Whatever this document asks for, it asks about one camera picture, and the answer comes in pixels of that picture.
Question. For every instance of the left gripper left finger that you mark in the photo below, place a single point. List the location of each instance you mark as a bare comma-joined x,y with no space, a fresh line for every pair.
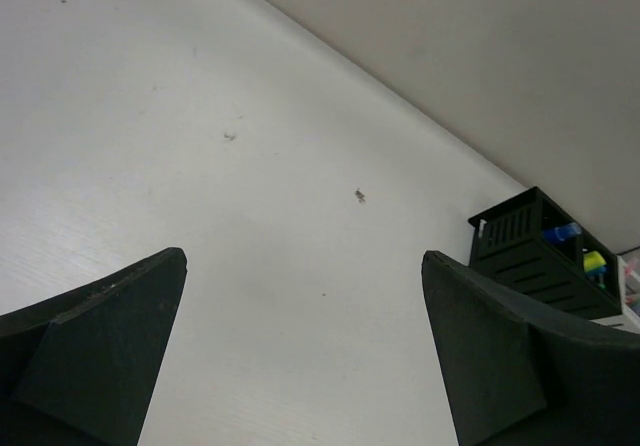
80,368

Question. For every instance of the blue item left compartment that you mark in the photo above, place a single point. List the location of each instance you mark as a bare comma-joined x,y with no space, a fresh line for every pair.
561,234

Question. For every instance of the white divided organizer box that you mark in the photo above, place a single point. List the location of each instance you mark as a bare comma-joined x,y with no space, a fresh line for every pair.
628,319

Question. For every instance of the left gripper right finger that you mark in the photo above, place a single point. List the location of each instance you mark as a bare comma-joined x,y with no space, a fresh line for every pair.
519,372

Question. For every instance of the black divided organizer box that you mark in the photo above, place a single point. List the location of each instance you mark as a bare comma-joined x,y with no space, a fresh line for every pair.
508,248

